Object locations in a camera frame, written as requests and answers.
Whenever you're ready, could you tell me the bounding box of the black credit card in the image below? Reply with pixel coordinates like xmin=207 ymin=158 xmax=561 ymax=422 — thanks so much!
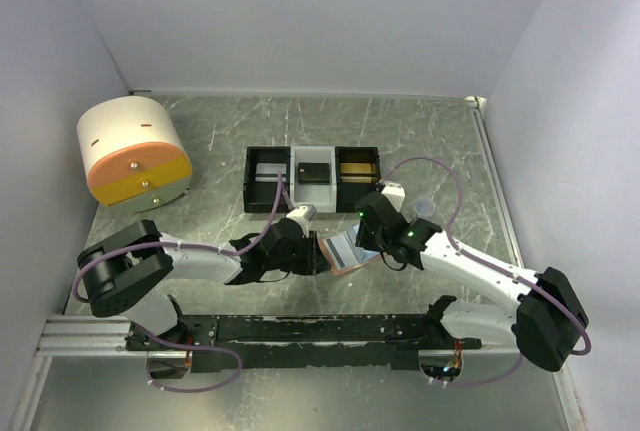
xmin=297 ymin=162 xmax=331 ymax=185

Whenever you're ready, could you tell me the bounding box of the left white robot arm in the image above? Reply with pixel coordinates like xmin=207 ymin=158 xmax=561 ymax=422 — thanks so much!
xmin=72 ymin=217 xmax=330 ymax=350

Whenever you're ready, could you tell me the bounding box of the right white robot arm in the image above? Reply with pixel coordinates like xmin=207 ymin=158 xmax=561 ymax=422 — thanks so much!
xmin=355 ymin=192 xmax=591 ymax=372

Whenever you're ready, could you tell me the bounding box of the gold card in tray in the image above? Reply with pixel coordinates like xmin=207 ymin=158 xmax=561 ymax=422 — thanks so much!
xmin=339 ymin=162 xmax=377 ymax=184

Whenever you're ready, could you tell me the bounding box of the small clear plastic cup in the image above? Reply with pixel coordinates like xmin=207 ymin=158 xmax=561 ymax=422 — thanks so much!
xmin=413 ymin=197 xmax=437 ymax=219

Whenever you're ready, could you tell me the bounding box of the black white three-compartment tray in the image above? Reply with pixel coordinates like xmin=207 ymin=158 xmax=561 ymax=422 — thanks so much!
xmin=243 ymin=146 xmax=381 ymax=214

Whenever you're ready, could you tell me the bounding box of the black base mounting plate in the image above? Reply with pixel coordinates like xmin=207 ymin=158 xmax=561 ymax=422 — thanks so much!
xmin=124 ymin=314 xmax=484 ymax=371

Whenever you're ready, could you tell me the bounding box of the white orange drawer cabinet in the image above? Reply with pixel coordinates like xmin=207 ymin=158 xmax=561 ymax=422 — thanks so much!
xmin=77 ymin=95 xmax=193 ymax=213

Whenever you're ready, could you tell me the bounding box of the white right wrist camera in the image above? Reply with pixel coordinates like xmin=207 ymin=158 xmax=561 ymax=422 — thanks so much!
xmin=380 ymin=181 xmax=406 ymax=212

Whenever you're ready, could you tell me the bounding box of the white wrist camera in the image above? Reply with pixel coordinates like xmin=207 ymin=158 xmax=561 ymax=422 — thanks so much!
xmin=286 ymin=204 xmax=317 ymax=227
xmin=380 ymin=181 xmax=406 ymax=212

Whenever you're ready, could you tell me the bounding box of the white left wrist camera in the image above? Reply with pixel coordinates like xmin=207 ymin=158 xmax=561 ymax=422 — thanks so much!
xmin=286 ymin=204 xmax=317 ymax=227

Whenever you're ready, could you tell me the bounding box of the white aluminium corner rail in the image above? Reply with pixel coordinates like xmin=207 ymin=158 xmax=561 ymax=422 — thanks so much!
xmin=464 ymin=96 xmax=523 ymax=265

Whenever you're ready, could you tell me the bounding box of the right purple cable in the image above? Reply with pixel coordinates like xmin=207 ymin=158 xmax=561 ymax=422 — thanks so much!
xmin=382 ymin=156 xmax=594 ymax=388

